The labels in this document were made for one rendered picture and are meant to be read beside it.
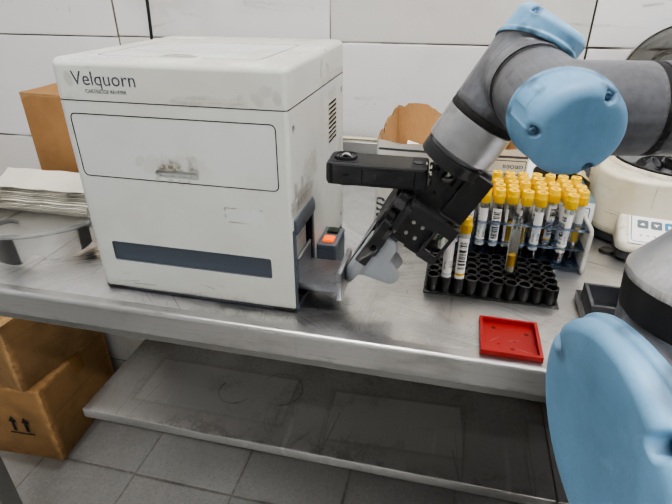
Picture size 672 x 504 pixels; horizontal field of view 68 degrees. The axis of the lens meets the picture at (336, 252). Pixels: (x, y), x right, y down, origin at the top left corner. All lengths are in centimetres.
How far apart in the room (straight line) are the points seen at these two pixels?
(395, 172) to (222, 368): 107
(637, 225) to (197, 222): 64
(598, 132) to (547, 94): 5
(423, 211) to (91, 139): 40
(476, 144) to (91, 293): 53
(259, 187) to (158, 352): 110
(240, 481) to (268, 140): 119
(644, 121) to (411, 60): 76
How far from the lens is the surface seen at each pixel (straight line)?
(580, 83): 41
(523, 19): 52
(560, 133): 41
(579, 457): 25
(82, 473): 174
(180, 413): 141
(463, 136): 52
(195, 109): 58
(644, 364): 20
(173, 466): 166
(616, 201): 89
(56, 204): 103
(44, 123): 119
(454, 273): 69
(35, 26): 153
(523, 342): 63
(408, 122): 110
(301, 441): 129
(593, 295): 72
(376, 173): 55
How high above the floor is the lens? 125
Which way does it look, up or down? 28 degrees down
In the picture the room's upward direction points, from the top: straight up
